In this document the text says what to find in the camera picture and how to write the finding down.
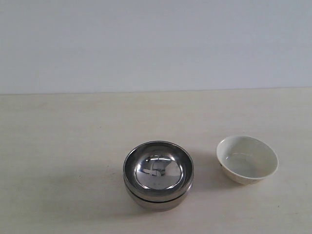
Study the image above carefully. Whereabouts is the cream ceramic bowl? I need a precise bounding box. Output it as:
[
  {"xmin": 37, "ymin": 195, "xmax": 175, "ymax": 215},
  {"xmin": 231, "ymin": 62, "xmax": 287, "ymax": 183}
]
[{"xmin": 215, "ymin": 135, "xmax": 279, "ymax": 185}]

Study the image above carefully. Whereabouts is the dimpled stainless steel bowl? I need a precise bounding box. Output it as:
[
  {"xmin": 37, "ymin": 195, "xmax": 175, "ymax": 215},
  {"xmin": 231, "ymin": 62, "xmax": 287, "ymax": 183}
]
[{"xmin": 123, "ymin": 141, "xmax": 194, "ymax": 202}]

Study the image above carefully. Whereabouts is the plain stainless steel bowl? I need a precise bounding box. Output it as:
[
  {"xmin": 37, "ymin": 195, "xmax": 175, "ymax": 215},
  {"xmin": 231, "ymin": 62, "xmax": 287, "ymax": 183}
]
[{"xmin": 125, "ymin": 183, "xmax": 193, "ymax": 212}]

